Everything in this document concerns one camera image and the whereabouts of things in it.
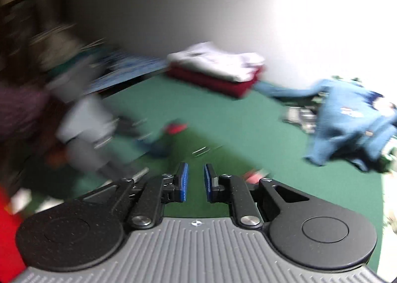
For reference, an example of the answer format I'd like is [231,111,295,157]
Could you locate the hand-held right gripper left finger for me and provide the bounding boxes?
[74,162,190,230]

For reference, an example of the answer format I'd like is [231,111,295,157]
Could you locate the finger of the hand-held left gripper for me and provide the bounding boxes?
[119,117,174,159]

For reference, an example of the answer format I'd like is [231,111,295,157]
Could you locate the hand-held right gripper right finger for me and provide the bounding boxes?
[204,163,311,229]

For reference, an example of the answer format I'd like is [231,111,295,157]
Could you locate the blue patterned bedding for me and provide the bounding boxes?
[90,54,169,93]

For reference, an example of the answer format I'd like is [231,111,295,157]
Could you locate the dark red folded garment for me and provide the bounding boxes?
[166,64,264,99]

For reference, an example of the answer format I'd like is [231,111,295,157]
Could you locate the white folded garment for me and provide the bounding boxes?
[167,42,265,83]

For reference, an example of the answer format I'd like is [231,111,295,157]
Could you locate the grey checked garment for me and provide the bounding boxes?
[282,106,320,133]

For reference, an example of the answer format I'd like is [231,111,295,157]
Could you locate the person's red clothing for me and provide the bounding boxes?
[0,185,27,283]

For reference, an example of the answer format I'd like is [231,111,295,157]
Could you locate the blue knit sweater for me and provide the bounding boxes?
[253,78,397,172]

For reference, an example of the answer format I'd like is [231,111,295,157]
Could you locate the green white striped garment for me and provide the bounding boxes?
[331,75,397,174]

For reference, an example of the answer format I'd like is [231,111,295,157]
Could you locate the pale printed bed sheet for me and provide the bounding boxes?
[380,171,397,283]

